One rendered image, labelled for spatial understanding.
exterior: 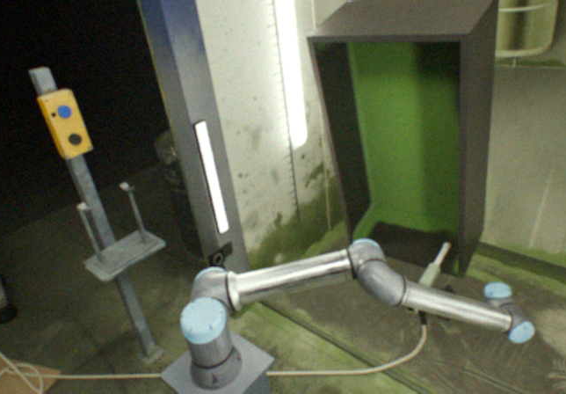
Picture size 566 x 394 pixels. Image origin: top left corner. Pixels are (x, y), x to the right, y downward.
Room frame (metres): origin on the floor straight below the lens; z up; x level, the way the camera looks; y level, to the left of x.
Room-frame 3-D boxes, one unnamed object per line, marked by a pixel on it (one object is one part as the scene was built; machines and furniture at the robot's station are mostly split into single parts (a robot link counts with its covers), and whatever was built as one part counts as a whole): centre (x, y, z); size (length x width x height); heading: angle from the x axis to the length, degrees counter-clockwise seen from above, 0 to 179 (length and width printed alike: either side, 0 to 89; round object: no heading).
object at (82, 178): (1.81, 0.85, 0.82); 0.06 x 0.06 x 1.64; 44
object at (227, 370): (1.11, 0.31, 0.69); 0.19 x 0.19 x 0.10
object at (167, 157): (2.88, 0.49, 0.44); 0.59 x 0.58 x 0.89; 25
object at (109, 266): (1.70, 0.74, 0.95); 0.26 x 0.15 x 0.32; 134
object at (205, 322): (1.12, 0.31, 0.83); 0.17 x 0.15 x 0.18; 178
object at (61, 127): (1.77, 0.81, 1.42); 0.12 x 0.06 x 0.26; 134
